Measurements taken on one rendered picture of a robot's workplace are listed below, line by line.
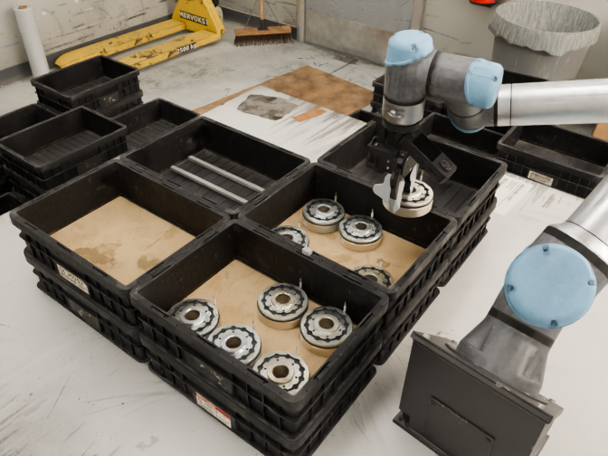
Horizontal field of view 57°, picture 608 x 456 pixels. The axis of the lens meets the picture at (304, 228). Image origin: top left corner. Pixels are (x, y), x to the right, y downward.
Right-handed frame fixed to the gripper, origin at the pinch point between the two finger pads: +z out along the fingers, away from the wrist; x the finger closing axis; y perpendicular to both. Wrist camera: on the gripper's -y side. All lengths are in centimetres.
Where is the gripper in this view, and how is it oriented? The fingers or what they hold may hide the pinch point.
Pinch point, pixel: (402, 203)
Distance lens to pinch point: 118.7
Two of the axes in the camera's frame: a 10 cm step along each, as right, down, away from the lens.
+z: 0.3, 7.3, 6.9
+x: -5.7, 5.7, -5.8
